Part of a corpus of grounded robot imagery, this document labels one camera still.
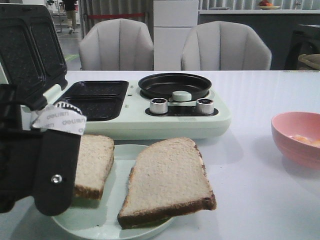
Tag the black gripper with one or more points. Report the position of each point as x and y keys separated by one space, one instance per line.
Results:
x=38 y=164

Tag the bread slice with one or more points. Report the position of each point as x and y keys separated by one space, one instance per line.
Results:
x=95 y=160
x=168 y=179

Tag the red barrier tape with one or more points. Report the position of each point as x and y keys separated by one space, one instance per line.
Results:
x=117 y=16

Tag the left silver control knob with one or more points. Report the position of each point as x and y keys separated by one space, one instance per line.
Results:
x=158 y=106

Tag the person walking in background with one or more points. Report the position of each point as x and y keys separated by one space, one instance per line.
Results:
x=70 y=10

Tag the mint green hinged lid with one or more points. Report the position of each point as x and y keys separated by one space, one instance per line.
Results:
x=30 y=52

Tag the orange shrimp piece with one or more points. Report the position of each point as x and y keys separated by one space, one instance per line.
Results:
x=306 y=140

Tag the pink plastic bowl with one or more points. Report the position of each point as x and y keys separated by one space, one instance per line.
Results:
x=287 y=124

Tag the left beige upholstered chair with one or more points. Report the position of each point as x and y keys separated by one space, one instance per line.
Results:
x=117 y=45

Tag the mint green round plate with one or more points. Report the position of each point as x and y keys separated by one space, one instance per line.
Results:
x=97 y=219

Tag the silver control knob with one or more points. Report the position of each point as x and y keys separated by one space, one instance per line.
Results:
x=158 y=106
x=204 y=106

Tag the mint green breakfast maker base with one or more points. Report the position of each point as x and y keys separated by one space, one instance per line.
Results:
x=117 y=109

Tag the beige upholstered chair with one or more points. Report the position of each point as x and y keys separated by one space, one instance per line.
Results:
x=117 y=45
x=224 y=46

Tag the right silver control knob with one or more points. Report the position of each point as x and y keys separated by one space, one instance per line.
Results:
x=204 y=106

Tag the fruit plate on counter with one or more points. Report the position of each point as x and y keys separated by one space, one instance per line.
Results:
x=266 y=5

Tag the white cabinet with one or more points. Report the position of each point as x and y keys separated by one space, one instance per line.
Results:
x=172 y=22

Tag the grey counter with white top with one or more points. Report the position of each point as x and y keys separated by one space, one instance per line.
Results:
x=287 y=33

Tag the right beige upholstered chair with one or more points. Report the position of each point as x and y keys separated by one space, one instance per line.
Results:
x=224 y=46

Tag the black round frying pan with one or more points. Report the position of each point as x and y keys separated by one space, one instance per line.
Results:
x=162 y=85

